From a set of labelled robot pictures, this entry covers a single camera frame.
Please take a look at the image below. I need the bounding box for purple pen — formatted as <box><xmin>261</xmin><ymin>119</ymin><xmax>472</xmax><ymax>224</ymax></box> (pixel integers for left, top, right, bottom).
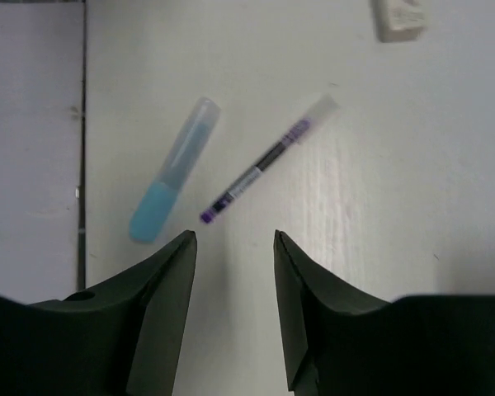
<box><xmin>200</xmin><ymin>95</ymin><xmax>337</xmax><ymax>224</ymax></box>

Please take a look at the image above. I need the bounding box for white eraser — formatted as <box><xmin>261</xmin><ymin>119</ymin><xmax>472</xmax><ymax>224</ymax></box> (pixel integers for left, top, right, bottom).
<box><xmin>371</xmin><ymin>0</ymin><xmax>427</xmax><ymax>43</ymax></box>

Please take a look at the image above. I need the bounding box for blue capped highlighter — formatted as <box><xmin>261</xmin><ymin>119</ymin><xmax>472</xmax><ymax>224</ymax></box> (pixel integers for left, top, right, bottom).
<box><xmin>129</xmin><ymin>97</ymin><xmax>220</xmax><ymax>243</ymax></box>

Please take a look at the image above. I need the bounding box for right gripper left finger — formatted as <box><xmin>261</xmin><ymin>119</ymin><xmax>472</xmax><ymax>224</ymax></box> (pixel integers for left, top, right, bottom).
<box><xmin>0</xmin><ymin>230</ymin><xmax>197</xmax><ymax>395</ymax></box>

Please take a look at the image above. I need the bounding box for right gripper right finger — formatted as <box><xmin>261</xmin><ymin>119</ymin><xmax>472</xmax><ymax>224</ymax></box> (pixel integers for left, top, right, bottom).
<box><xmin>273</xmin><ymin>231</ymin><xmax>495</xmax><ymax>395</ymax></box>

